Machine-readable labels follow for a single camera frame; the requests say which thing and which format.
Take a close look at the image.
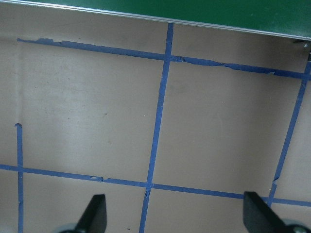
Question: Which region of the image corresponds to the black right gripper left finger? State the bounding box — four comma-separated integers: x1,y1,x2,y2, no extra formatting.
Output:
75,194,107,233

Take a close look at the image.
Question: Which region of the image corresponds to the green conveyor belt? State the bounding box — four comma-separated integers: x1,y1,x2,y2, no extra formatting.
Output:
10,0,311,40

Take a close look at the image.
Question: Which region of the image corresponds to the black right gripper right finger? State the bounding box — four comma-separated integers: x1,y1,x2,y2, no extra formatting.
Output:
243,192,292,233

